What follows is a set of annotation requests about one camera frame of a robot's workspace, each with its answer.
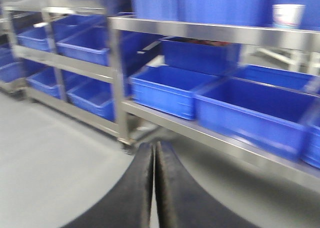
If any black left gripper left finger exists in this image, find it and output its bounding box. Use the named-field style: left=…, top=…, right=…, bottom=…
left=64, top=143, right=153, bottom=228

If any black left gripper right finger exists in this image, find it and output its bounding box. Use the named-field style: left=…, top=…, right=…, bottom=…
left=155, top=141, right=255, bottom=228

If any stainless steel shelf rack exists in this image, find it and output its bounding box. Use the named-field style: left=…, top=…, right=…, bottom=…
left=108, top=16, right=320, bottom=192

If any blue plastic bin centre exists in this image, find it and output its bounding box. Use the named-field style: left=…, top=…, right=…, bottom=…
left=129, top=65, right=219, bottom=120

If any blue plastic bin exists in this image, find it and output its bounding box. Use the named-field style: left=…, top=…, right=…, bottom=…
left=129, top=65, right=219, bottom=120
left=195, top=78, right=320, bottom=161

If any blue plastic bin right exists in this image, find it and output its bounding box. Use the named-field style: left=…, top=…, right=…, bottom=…
left=195, top=78, right=320, bottom=161

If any white paper cup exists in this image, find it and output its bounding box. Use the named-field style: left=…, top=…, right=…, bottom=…
left=272, top=4, right=305, bottom=28

